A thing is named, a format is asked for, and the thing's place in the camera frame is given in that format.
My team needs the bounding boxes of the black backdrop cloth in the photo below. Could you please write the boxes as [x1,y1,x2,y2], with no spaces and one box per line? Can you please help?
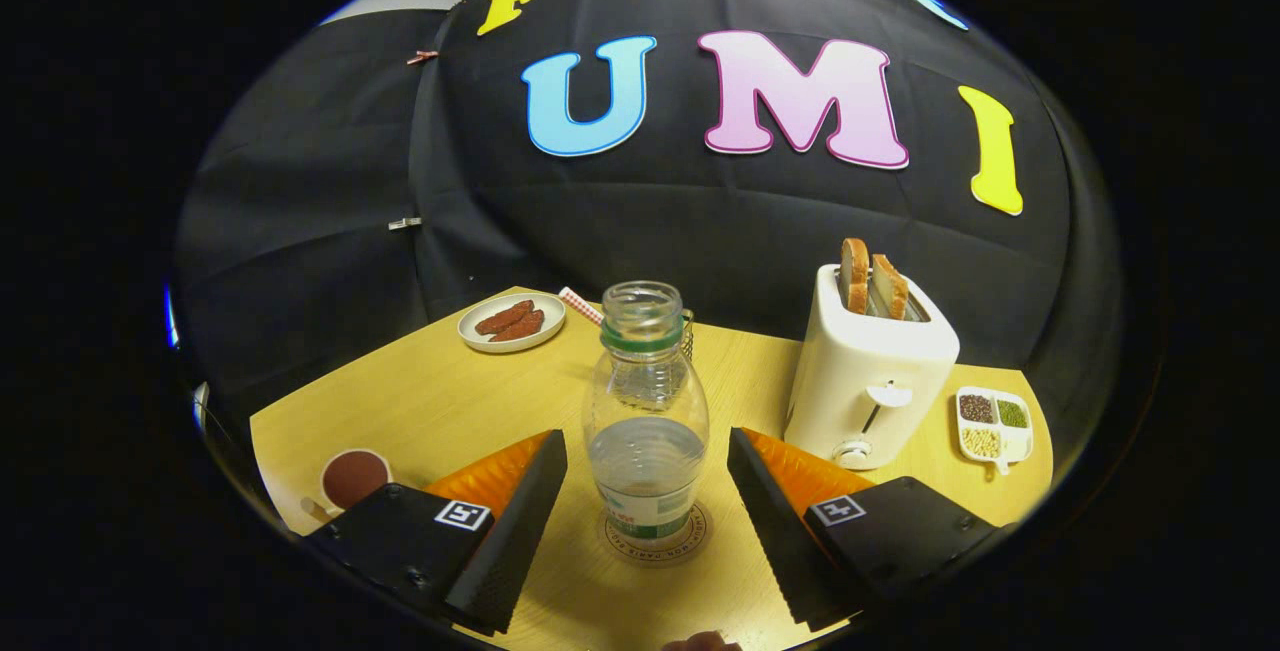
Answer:
[175,0,1121,462]

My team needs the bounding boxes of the reddish brown sausage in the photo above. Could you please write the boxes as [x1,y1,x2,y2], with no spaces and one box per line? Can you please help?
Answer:
[490,309,546,343]
[475,299,536,336]

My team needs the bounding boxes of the red striped straw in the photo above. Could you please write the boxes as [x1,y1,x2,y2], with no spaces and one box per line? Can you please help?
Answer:
[558,286,605,326]

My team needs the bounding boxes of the wooden table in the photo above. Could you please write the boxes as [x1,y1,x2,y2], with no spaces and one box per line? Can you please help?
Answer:
[248,286,1054,651]

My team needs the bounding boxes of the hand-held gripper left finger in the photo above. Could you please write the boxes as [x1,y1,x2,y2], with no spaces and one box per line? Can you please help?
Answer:
[300,429,569,637]

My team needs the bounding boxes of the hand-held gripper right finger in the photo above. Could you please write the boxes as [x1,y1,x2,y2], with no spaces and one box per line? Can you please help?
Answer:
[727,426,1001,632]

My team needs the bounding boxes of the toasted bread slice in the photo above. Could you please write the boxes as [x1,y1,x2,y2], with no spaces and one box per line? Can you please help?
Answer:
[871,253,910,321]
[840,237,871,315]

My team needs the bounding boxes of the clear plastic juice bottle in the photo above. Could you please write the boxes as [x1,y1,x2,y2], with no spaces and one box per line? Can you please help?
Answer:
[582,280,711,542]

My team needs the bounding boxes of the white divided bean tray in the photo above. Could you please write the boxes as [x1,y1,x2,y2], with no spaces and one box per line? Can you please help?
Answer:
[955,386,1034,476]

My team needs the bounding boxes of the white toaster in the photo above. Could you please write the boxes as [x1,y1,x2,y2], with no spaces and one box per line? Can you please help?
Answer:
[783,263,961,472]

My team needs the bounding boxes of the cream cup with handle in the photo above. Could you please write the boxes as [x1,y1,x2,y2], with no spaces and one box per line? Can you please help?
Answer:
[300,447,395,522]

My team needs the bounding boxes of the round wooden coaster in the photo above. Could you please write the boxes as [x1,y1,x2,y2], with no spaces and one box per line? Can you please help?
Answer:
[603,499,713,567]

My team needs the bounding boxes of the small white plate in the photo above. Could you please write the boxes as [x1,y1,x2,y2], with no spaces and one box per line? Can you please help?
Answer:
[457,291,567,354]

